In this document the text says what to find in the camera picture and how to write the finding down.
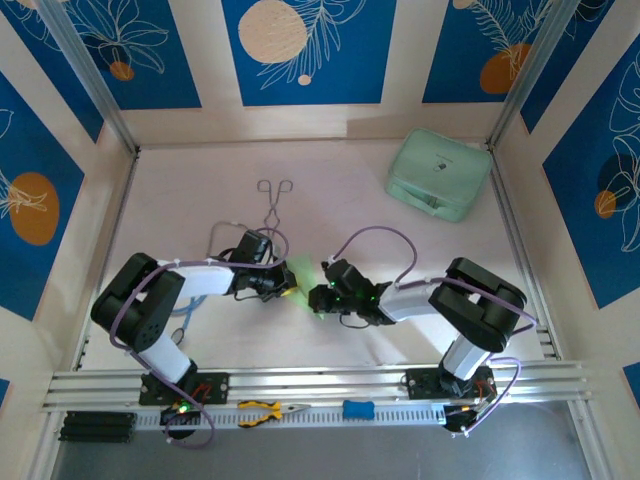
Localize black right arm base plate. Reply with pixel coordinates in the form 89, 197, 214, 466
405, 367, 496, 401

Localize aluminium side rail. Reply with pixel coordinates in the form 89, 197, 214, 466
487, 144, 564, 361
72, 147, 142, 374

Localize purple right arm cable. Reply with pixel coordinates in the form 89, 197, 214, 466
332, 226, 539, 436

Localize black stacked bars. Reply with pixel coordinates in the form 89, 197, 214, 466
58, 410, 137, 444

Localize grey slotted cable duct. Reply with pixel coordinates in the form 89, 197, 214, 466
134, 402, 449, 432

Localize mint green zipper pouch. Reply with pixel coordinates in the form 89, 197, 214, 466
383, 128, 493, 225

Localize black connector board with wires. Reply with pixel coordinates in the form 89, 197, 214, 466
159, 397, 204, 426
442, 394, 504, 439

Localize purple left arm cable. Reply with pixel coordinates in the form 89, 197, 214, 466
109, 229, 291, 450

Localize aluminium corner post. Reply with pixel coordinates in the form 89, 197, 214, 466
487, 0, 586, 151
37, 0, 141, 154

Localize aluminium rail frame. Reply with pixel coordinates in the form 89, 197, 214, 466
42, 362, 594, 414

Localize yellow and black pliers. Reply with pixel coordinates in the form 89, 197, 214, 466
237, 399, 312, 429

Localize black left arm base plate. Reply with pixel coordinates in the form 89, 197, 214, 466
138, 370, 231, 407

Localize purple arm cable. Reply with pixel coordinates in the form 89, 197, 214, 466
109, 229, 291, 450
332, 226, 539, 436

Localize metal scissor tongs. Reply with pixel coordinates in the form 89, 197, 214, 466
256, 178, 295, 241

